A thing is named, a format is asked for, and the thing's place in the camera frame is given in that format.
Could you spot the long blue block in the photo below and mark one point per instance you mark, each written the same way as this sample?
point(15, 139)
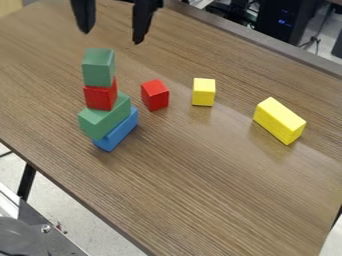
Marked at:
point(116, 132)

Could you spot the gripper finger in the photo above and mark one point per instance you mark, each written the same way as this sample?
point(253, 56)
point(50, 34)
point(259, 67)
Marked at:
point(84, 15)
point(142, 20)

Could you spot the black computer tower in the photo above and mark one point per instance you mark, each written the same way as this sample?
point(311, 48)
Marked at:
point(285, 18)

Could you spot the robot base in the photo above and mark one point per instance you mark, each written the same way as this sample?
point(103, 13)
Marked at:
point(31, 233)

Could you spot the red cube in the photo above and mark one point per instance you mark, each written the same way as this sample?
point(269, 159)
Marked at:
point(100, 96)
point(155, 94)

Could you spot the long yellow block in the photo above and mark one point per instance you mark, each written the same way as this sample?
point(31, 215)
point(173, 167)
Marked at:
point(279, 120)

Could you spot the yellow cube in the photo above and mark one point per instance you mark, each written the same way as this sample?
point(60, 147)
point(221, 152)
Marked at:
point(203, 92)

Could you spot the green cube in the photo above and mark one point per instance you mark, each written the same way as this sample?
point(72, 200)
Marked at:
point(99, 66)

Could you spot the long green block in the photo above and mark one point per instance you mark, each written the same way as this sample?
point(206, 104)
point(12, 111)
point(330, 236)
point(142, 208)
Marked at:
point(103, 118)

